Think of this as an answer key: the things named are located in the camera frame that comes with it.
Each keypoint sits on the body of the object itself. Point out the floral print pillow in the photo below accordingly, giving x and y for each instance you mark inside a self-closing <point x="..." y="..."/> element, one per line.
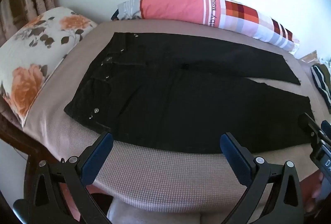
<point x="33" y="58"/>

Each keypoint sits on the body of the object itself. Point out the black pants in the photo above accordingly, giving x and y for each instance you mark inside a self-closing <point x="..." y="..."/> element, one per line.
<point x="168" y="100"/>

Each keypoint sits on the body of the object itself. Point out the person's right hand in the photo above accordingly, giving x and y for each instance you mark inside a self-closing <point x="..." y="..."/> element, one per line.
<point x="314" y="191"/>

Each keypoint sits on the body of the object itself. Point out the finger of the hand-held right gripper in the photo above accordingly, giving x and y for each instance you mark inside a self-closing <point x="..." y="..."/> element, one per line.
<point x="307" y="122"/>
<point x="326" y="129"/>

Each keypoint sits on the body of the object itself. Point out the dark striped cloth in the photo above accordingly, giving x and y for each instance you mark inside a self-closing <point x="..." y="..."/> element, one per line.
<point x="322" y="82"/>

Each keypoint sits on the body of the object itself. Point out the dark wooden bed frame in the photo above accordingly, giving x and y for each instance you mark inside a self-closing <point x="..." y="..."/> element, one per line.
<point x="15" y="133"/>

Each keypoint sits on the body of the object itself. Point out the pink checked pillow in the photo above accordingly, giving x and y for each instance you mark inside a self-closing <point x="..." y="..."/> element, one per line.
<point x="175" y="7"/>

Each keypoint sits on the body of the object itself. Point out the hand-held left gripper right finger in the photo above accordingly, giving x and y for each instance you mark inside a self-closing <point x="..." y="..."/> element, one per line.
<point x="234" y="159"/>

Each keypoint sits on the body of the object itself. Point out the beige waffle bed cover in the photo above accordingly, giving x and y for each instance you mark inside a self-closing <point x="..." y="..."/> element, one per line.
<point x="155" y="177"/>

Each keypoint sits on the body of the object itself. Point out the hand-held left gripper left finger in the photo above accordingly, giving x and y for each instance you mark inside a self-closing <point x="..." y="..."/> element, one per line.
<point x="97" y="159"/>

